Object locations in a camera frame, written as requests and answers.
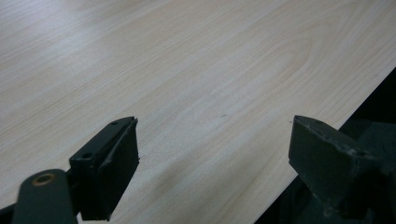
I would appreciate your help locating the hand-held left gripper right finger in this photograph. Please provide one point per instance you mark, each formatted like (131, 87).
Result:
(327, 161)

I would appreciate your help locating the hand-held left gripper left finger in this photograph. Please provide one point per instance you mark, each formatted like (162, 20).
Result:
(102, 174)

